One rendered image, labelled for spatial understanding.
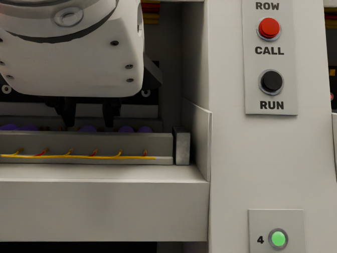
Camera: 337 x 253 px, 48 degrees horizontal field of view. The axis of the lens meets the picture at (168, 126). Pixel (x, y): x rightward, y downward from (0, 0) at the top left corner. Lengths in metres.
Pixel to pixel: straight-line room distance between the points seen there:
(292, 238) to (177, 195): 0.09
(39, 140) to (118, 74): 0.11
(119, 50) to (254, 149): 0.12
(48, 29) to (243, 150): 0.16
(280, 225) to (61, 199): 0.16
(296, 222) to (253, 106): 0.09
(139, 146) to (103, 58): 0.10
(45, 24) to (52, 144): 0.16
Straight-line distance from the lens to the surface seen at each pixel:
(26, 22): 0.19
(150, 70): 0.29
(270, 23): 0.31
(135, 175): 0.28
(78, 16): 0.19
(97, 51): 0.24
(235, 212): 0.28
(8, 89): 0.48
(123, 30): 0.22
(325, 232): 0.30
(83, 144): 0.32
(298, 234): 0.29
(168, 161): 0.32
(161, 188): 0.27
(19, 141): 0.34
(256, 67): 0.30
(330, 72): 0.51
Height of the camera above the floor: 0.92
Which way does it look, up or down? 11 degrees up
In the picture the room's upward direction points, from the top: straight up
